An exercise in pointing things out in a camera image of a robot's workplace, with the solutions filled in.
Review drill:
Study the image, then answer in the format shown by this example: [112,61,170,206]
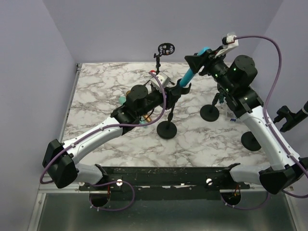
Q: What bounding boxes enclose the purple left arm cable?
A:
[39,70,168,185]

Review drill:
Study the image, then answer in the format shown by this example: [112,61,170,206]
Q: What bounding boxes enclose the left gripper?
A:
[138,88,180,118]

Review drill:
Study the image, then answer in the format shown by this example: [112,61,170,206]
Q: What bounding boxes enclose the clear plastic screw box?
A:
[223,104,241,123]

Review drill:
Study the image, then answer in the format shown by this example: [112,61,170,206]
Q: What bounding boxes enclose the black tripod mic stand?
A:
[146,42,176,85]

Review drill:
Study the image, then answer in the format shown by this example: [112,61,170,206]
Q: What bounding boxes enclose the black round-base shock-mount stand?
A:
[200,84,226,122]

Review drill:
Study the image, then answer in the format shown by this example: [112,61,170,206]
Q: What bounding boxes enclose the mint green microphone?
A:
[118,96,147,124]

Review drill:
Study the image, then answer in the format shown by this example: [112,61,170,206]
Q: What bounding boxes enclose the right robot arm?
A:
[185,49,308,194]

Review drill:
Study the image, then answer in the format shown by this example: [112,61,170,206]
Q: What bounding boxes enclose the black microphone on right stand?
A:
[289,102,308,129]

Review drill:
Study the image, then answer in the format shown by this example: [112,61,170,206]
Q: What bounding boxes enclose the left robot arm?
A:
[42,85,181,190]

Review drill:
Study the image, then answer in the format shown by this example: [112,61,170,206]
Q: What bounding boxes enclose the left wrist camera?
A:
[149,71,171,92]

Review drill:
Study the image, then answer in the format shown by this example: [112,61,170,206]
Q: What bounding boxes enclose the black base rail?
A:
[79,165,250,200]

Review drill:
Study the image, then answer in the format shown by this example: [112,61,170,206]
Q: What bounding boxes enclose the blue microphone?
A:
[180,47,209,88]

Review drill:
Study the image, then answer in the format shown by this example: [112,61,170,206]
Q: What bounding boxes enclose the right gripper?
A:
[185,45,235,93]

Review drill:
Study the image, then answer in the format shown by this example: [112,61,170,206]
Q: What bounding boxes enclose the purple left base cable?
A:
[86,180,135,212]

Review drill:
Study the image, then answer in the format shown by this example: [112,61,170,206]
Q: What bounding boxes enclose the green handle screwdriver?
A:
[216,93,225,106]

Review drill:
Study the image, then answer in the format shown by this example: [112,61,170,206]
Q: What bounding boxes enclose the black round-base clip stand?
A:
[156,79,191,140]

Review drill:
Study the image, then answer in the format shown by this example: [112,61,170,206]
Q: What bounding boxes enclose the gold microphone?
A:
[126,90,153,123]

